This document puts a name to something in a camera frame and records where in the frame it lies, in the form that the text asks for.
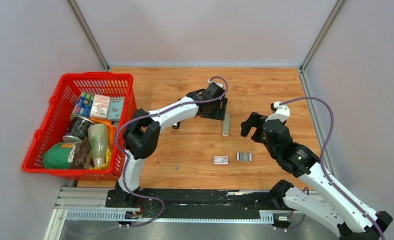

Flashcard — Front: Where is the black stapler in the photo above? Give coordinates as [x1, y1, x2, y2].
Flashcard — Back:
[172, 121, 181, 130]

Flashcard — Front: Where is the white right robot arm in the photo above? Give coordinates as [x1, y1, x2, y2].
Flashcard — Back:
[240, 112, 393, 240]

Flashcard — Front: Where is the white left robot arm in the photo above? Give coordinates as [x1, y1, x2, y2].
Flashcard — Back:
[114, 77, 229, 208]

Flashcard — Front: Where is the red white staple box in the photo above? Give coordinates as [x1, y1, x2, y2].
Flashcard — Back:
[213, 156, 229, 165]

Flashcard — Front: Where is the teal sponge pack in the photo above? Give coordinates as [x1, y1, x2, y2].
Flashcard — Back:
[106, 97, 125, 122]

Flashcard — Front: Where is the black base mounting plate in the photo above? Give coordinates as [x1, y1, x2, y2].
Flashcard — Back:
[105, 188, 291, 220]

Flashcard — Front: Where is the pink sponge pack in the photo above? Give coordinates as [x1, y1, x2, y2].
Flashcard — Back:
[89, 94, 111, 119]

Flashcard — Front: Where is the blue green scrubber pack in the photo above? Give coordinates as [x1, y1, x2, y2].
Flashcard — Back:
[69, 92, 94, 120]

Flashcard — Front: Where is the dark glass jar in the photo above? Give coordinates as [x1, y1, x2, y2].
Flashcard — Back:
[62, 116, 94, 143]

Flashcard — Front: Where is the green snack bag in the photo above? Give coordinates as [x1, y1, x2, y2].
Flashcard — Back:
[43, 142, 80, 170]

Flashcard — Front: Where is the red plastic shopping basket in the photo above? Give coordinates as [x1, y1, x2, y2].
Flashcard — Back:
[21, 71, 137, 181]

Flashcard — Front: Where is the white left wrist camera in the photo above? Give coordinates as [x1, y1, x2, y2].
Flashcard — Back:
[208, 80, 224, 89]

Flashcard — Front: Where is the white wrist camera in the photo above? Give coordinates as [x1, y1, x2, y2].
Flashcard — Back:
[208, 80, 224, 89]
[268, 101, 290, 124]

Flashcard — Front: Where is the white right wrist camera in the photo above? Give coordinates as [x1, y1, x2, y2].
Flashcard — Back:
[268, 101, 290, 124]

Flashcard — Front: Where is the aluminium slotted cable rail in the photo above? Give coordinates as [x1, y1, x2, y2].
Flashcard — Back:
[65, 209, 274, 224]

